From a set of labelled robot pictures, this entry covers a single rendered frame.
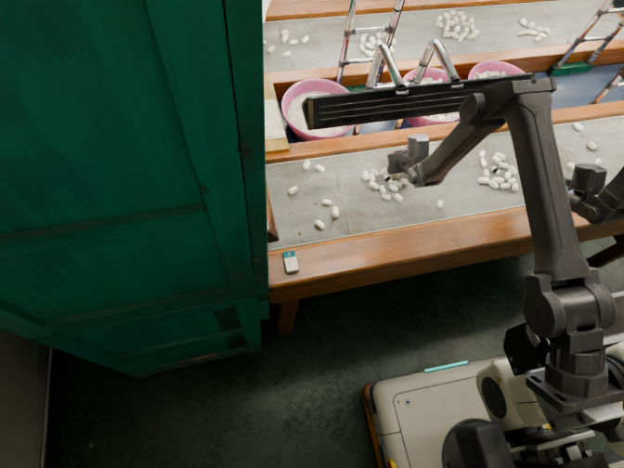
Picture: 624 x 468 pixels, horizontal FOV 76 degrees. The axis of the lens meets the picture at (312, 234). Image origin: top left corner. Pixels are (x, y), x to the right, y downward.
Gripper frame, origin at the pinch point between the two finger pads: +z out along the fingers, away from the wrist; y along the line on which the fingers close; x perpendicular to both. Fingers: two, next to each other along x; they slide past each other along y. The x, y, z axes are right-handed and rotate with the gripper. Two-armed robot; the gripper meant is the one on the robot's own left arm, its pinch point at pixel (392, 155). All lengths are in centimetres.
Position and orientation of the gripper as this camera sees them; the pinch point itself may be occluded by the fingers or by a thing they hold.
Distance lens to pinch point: 138.2
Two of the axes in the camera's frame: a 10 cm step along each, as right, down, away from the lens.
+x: 0.9, 8.9, 4.4
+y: -9.7, 1.8, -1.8
